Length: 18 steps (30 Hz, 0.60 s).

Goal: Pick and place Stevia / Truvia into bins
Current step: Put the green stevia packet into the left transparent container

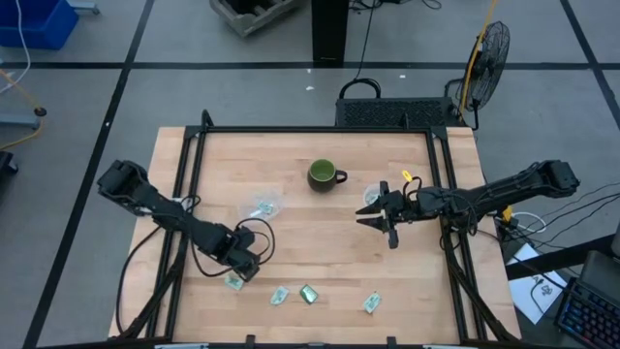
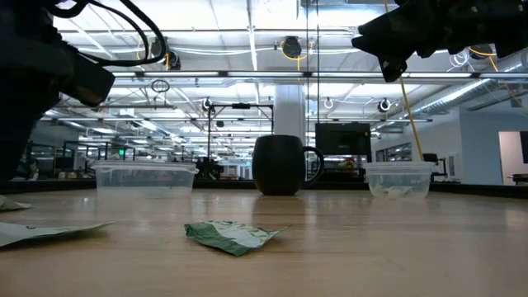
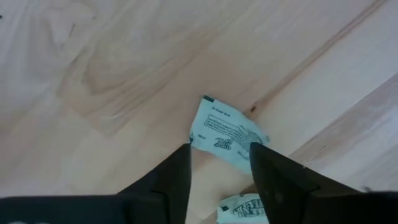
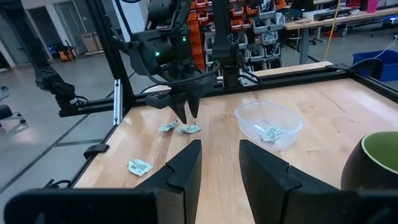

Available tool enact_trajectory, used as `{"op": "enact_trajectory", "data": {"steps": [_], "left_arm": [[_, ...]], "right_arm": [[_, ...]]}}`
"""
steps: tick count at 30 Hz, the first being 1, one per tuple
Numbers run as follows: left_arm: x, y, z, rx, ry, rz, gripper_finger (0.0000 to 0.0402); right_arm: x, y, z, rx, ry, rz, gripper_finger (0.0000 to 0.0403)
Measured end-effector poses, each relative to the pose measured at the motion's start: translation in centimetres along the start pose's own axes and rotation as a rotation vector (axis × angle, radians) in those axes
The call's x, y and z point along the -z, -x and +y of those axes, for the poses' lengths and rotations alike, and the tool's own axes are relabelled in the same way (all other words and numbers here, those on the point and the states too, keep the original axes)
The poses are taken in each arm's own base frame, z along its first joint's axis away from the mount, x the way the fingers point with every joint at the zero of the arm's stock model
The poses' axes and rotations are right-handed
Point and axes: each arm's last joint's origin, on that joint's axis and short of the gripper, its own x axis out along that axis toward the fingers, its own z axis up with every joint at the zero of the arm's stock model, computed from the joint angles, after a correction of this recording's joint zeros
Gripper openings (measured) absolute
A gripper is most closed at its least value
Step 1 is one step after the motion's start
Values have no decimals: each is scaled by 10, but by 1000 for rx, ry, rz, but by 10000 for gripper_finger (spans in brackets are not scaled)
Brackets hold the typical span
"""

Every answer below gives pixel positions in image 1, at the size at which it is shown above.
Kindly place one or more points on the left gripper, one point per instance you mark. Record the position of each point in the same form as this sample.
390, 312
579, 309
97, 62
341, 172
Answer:
230, 244

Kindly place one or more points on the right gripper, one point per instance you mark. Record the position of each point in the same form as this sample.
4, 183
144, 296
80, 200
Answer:
404, 208

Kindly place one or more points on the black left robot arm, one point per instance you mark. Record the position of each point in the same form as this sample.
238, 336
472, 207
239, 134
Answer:
160, 206

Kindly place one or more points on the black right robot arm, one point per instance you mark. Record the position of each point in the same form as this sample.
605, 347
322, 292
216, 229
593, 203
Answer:
508, 189

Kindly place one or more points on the clear plastic container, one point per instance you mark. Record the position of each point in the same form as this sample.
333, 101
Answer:
368, 188

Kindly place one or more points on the yellow tag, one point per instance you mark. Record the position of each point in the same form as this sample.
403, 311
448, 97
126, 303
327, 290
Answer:
407, 175

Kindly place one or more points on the dark green sweetener packet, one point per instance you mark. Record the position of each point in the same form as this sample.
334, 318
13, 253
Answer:
308, 294

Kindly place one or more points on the black mug green inside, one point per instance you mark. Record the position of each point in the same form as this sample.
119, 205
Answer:
322, 172

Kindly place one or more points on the clear plastic wrapper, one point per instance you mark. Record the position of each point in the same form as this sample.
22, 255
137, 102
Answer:
247, 201

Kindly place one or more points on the black perforated computer case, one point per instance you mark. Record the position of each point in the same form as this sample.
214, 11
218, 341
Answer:
387, 114

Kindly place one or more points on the yellow plug connector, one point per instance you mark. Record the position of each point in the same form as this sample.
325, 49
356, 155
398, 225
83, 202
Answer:
507, 214

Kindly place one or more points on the white paper sheet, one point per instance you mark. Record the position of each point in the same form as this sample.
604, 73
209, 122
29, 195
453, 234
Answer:
525, 286

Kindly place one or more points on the black standing fan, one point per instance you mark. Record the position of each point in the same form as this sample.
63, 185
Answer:
486, 63

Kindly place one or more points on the black tall column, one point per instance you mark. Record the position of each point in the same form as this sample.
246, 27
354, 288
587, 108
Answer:
329, 29

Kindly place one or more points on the black laptop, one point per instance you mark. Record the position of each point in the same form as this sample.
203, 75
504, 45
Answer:
600, 274

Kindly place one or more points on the grey moulded packing tray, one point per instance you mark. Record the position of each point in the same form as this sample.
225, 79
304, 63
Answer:
247, 17

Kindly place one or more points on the backlit black keyboard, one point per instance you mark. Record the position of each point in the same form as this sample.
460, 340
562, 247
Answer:
591, 320

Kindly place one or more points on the blue plastic tub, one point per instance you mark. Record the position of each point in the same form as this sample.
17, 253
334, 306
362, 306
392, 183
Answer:
34, 22

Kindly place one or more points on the black aluminium table frame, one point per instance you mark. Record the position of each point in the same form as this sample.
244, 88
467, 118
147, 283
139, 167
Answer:
315, 129

